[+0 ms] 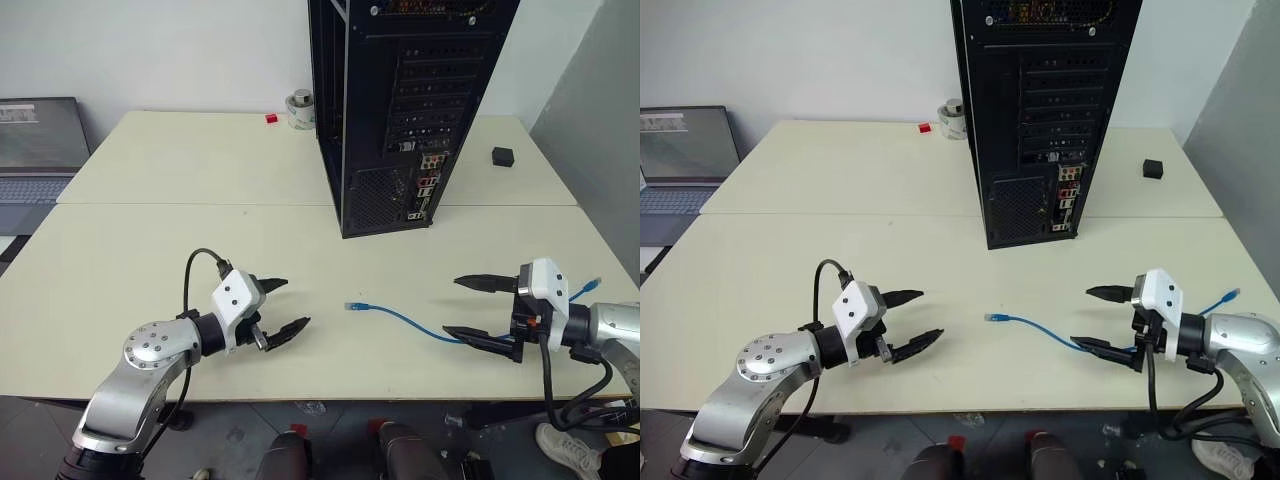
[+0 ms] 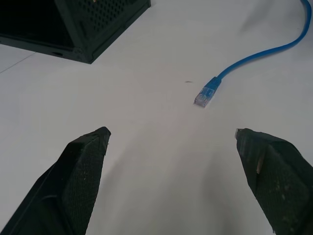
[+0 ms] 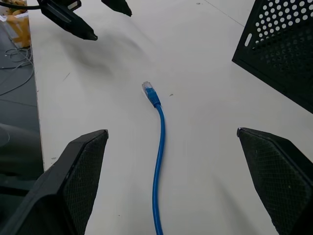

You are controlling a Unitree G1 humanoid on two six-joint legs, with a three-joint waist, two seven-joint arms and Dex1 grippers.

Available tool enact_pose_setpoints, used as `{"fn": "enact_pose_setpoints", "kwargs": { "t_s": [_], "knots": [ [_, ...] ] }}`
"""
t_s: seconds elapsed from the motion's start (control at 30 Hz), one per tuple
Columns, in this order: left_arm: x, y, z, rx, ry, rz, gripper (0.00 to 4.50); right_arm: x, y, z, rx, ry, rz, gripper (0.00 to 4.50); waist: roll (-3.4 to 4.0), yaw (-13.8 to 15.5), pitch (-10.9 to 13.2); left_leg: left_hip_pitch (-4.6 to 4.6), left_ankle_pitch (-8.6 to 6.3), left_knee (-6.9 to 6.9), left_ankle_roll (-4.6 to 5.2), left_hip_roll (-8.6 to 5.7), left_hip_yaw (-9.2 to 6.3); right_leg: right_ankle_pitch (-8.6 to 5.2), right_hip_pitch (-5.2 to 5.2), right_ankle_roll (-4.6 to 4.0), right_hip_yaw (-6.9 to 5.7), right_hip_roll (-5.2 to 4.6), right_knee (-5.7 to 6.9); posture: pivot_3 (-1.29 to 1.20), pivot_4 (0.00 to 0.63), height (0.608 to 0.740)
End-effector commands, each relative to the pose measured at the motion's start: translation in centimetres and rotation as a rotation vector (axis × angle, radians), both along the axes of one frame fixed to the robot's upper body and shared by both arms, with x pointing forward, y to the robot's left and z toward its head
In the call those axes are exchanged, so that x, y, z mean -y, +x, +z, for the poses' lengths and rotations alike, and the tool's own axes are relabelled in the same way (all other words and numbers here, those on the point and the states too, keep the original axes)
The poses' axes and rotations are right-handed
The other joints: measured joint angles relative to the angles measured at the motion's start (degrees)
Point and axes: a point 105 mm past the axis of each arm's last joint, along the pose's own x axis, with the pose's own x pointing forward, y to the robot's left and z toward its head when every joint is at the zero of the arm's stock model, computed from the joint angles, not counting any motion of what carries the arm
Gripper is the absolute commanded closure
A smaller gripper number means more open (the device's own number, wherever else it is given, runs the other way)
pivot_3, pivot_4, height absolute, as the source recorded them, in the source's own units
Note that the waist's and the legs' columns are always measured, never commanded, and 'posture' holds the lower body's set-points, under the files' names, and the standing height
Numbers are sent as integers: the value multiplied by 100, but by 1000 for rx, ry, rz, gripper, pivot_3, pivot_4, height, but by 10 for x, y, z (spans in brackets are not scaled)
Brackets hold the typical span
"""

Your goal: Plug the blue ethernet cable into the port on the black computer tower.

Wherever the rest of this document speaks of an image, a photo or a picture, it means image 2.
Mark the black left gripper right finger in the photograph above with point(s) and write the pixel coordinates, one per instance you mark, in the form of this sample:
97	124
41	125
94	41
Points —
278	186

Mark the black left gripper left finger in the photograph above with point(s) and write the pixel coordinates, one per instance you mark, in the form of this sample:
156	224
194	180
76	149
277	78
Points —
73	181

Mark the black perforated computer case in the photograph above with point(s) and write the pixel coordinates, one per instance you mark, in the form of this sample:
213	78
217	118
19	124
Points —
80	27

